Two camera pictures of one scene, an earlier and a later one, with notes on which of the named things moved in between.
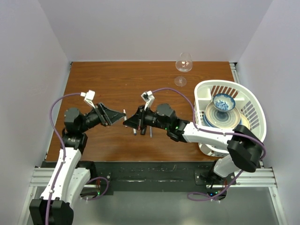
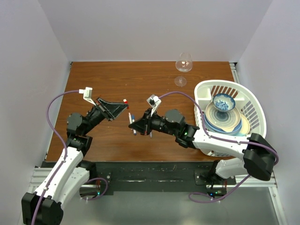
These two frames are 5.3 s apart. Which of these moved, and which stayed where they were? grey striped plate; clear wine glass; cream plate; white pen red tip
Moved: white pen red tip
Stayed: cream plate; grey striped plate; clear wine glass
